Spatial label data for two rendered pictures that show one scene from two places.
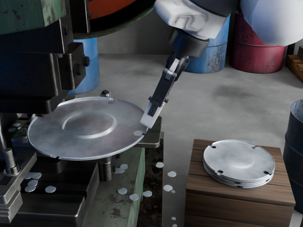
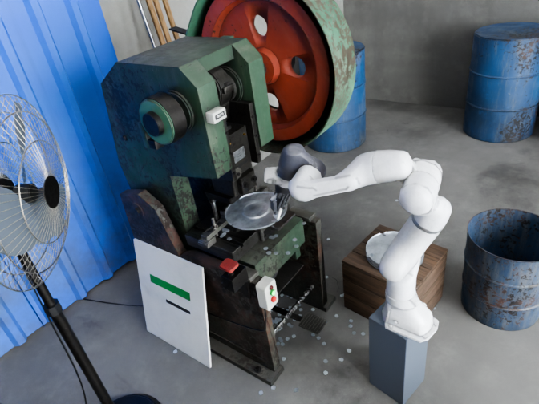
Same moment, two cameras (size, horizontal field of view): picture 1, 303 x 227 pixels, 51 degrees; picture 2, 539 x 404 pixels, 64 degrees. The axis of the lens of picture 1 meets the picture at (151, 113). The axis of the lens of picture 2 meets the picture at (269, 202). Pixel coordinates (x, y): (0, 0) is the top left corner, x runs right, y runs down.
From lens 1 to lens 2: 1.30 m
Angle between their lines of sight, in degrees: 32
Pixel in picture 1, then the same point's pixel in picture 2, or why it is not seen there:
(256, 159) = not seen: hidden behind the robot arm
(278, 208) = not seen: hidden behind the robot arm
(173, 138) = (399, 216)
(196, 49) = (282, 191)
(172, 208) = not seen: hidden behind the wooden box
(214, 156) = (377, 242)
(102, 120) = (261, 209)
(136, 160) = (285, 233)
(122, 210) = (259, 257)
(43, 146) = (229, 218)
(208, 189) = (356, 265)
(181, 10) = (270, 176)
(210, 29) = (285, 184)
